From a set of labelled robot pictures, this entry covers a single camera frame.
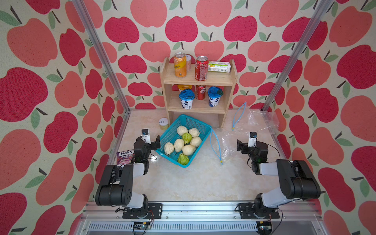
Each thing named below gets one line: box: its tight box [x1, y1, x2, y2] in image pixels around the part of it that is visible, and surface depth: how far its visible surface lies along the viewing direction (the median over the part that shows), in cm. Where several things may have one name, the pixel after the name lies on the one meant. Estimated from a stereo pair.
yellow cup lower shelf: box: [177, 84, 193, 93], surface depth 94 cm
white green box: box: [208, 60, 232, 73], surface depth 81 cm
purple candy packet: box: [116, 149, 136, 165], surface depth 93 cm
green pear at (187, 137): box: [182, 132, 193, 144], surface depth 98 cm
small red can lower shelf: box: [195, 85, 207, 101], surface depth 94 cm
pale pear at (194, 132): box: [188, 127, 200, 138], surface depth 102 cm
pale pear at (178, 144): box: [173, 138, 185, 153], surface depth 95 cm
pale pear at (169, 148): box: [164, 141, 175, 156], surface depth 94 cm
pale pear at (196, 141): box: [189, 136, 202, 147], surface depth 96 cm
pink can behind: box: [185, 54, 192, 72], surface depth 82 cm
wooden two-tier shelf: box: [159, 57, 238, 128], surface depth 90 cm
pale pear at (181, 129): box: [176, 125, 189, 137], surface depth 103 cm
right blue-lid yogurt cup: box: [207, 86, 224, 108], surface depth 90 cm
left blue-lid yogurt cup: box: [178, 89, 196, 110], surface depth 90 cm
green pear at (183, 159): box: [177, 153, 189, 165], surface depth 88 cm
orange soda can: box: [173, 51, 188, 78], surface depth 74 cm
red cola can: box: [194, 55, 210, 82], surface depth 71 cm
